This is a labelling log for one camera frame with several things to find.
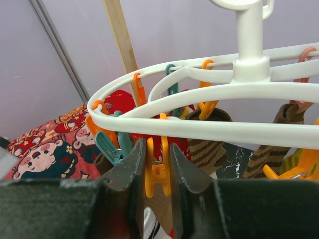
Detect white round clip hanger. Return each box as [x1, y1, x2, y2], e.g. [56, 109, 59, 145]
[87, 0, 319, 149]

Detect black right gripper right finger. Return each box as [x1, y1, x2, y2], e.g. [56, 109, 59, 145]
[170, 144, 319, 239]

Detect red christmas sock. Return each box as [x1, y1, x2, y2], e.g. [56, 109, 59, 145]
[131, 104, 197, 162]

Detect mustard yellow hanging sock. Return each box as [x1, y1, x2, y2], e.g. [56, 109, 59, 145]
[279, 149, 307, 179]

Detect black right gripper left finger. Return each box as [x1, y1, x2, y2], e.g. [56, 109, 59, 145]
[0, 138, 146, 239]

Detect red cartoon bear pillow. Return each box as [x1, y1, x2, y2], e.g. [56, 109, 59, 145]
[0, 89, 137, 180]

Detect white sock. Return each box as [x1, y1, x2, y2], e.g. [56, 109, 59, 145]
[143, 207, 160, 239]

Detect wooden rack frame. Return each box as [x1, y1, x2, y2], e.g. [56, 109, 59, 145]
[102, 0, 140, 105]

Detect tan sock brown cuff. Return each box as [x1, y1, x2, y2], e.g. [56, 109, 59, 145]
[145, 184, 173, 234]
[93, 153, 114, 176]

